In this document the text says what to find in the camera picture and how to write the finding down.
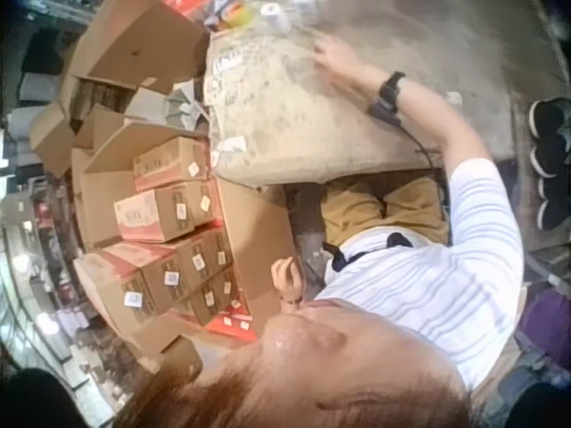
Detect person's right hand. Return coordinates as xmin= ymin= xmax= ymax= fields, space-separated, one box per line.
xmin=311 ymin=34 xmax=385 ymax=97

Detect black wrist band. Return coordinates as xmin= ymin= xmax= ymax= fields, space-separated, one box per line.
xmin=366 ymin=70 xmax=408 ymax=118

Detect red printed cardboard box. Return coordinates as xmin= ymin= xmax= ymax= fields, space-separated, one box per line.
xmin=112 ymin=179 xmax=220 ymax=244
xmin=100 ymin=226 xmax=235 ymax=295
xmin=177 ymin=266 xmax=244 ymax=327
xmin=72 ymin=254 xmax=180 ymax=329
xmin=131 ymin=136 xmax=211 ymax=193

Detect cluttered store shelf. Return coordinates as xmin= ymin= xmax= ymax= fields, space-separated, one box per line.
xmin=0 ymin=169 xmax=90 ymax=402

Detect flat red box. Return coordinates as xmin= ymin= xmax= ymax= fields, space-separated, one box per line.
xmin=203 ymin=309 xmax=261 ymax=343

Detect yellow green tape roll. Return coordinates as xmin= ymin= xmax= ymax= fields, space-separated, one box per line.
xmin=220 ymin=3 xmax=255 ymax=30

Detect thin black cable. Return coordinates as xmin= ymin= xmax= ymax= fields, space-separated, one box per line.
xmin=394 ymin=116 xmax=450 ymax=210

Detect heap of grey paper scraps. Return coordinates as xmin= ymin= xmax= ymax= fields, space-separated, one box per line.
xmin=162 ymin=86 xmax=211 ymax=133

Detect small brown cardboard carton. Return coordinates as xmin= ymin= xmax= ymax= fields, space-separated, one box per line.
xmin=28 ymin=101 xmax=78 ymax=180

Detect white tape roll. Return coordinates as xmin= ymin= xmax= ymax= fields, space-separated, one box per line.
xmin=258 ymin=2 xmax=291 ymax=29

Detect open carton with raised flaps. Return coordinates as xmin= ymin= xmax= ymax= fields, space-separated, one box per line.
xmin=70 ymin=118 xmax=296 ymax=358

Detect purple cloth bag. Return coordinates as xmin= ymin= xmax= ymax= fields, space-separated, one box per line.
xmin=519 ymin=289 xmax=571 ymax=353

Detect person's left hand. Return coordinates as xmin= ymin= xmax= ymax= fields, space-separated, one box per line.
xmin=269 ymin=257 xmax=307 ymax=304

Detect large open cardboard carton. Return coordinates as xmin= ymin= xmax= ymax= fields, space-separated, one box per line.
xmin=66 ymin=0 xmax=211 ymax=95

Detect black shoe with white sole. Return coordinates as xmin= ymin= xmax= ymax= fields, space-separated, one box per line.
xmin=534 ymin=174 xmax=571 ymax=231
xmin=528 ymin=96 xmax=571 ymax=179

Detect person's legs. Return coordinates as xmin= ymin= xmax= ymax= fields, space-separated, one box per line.
xmin=319 ymin=171 xmax=450 ymax=247

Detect grey table leg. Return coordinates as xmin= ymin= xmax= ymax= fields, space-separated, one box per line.
xmin=283 ymin=181 xmax=329 ymax=286

